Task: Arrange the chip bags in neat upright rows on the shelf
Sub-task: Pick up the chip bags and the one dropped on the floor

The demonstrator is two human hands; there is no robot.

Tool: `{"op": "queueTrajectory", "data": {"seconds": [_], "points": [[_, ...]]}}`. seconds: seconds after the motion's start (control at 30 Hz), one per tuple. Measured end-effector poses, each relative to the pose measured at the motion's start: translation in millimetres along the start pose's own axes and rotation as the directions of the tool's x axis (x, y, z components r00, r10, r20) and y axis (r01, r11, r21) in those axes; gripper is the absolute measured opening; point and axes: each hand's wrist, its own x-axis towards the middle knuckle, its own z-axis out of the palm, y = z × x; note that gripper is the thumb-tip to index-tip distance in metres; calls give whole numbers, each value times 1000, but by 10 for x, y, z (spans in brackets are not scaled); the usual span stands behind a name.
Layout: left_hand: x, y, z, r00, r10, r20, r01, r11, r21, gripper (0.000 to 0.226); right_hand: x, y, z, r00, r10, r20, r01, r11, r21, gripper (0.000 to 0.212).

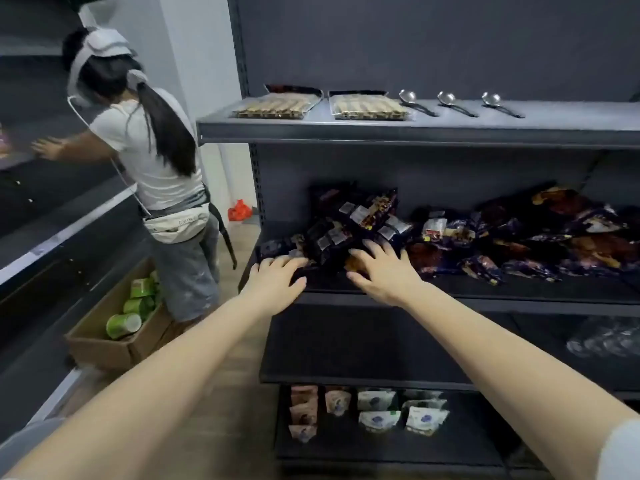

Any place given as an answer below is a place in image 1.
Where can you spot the person's right hand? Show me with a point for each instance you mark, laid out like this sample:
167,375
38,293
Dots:
392,279

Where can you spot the person's left hand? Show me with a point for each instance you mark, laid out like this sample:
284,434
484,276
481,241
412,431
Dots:
270,287

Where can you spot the person's left thumb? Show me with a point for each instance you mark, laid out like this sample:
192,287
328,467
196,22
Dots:
299,283

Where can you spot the person's right little finger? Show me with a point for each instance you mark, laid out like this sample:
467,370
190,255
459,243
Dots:
407,262

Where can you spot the person's right thumb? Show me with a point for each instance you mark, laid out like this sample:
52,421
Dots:
359,278

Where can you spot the person's right middle finger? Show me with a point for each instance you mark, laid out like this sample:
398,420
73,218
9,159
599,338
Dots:
376,249

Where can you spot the person's left forearm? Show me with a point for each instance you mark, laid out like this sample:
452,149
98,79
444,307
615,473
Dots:
150,389

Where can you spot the person's right forearm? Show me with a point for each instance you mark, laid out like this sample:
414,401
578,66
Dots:
505,359

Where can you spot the pile of black labelled packets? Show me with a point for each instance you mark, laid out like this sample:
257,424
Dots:
340,224

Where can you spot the red plastic bag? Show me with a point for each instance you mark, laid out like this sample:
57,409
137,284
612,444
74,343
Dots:
240,210

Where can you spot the brown snack pouch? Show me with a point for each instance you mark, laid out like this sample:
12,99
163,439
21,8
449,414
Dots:
304,393
304,413
302,433
337,400

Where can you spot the white green snack pouch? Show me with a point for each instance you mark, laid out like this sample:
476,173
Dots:
426,420
424,397
376,399
379,422

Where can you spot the pile of purple orange packets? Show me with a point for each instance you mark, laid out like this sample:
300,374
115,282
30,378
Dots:
540,239

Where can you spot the white waist bag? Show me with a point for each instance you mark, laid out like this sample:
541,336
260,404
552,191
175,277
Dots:
175,223

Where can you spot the clear tray of biscuit sticks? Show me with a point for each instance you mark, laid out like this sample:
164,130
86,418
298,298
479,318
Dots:
277,105
367,106

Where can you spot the green paper cup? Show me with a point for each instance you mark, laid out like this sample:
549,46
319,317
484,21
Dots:
122,325
142,288
136,305

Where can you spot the brown cardboard box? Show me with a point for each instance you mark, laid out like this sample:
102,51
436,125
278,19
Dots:
120,347

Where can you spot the group of clear plastic cups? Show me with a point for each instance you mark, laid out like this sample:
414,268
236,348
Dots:
607,339

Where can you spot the dark grey metal shelf unit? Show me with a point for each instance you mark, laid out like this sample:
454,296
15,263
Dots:
450,44

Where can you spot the black open display cooler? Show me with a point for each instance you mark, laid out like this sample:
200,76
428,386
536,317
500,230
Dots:
45,204

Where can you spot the white shirt sleeve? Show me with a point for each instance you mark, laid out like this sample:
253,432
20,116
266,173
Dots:
622,452

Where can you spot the white head-mounted camera rig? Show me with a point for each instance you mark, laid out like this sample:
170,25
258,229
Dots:
102,47

